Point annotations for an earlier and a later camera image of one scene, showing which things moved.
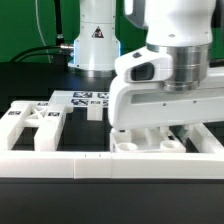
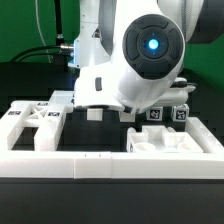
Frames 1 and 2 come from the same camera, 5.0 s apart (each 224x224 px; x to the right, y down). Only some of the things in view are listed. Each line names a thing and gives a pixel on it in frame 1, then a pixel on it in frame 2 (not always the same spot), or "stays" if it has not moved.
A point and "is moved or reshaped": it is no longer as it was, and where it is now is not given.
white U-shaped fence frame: [207, 164] stays
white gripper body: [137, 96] → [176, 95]
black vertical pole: [59, 24] stays
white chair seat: [155, 140] is moved or reshaped
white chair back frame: [49, 117] stays
